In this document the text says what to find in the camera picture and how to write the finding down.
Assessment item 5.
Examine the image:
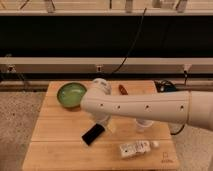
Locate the white dice block toy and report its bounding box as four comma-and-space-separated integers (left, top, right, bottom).
119, 140, 151, 158

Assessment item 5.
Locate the green ceramic bowl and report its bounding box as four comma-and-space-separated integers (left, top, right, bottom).
57, 82, 87, 108

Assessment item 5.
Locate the red chili pepper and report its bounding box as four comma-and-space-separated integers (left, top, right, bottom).
118, 85, 128, 95

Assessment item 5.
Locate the small white cap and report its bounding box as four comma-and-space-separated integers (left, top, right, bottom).
150, 141, 160, 148

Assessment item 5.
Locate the blue black device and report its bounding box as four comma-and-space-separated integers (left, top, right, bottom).
155, 80, 177, 92

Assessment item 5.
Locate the black hanging cable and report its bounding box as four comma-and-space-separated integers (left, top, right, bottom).
111, 7, 148, 74

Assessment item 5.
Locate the clear plastic cup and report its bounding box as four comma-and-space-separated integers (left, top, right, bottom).
136, 119, 153, 131

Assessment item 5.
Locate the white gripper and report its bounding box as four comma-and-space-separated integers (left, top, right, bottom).
90, 113, 110, 127

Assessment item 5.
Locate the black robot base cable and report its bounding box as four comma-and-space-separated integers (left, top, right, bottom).
170, 123, 186, 136

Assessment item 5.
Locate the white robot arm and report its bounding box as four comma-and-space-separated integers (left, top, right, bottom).
80, 78, 213, 131

